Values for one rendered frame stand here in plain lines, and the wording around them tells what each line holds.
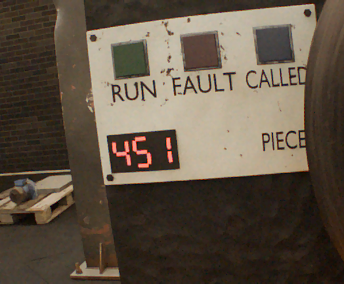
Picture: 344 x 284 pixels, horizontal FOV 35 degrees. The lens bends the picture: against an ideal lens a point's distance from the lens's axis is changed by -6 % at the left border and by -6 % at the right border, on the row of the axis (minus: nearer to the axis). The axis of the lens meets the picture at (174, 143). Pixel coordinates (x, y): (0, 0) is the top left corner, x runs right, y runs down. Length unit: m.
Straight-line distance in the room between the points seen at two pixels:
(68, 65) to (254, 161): 2.72
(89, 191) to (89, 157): 0.20
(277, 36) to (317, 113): 0.15
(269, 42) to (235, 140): 0.11
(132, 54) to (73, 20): 2.66
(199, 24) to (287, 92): 0.12
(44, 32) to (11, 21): 0.52
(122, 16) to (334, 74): 0.29
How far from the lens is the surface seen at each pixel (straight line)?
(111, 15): 0.67
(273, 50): 0.61
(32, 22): 7.42
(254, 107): 0.61
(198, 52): 0.61
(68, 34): 3.29
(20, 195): 4.99
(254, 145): 0.62
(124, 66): 0.64
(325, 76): 0.48
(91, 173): 3.32
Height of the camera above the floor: 1.19
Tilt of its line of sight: 8 degrees down
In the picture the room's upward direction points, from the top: 7 degrees counter-clockwise
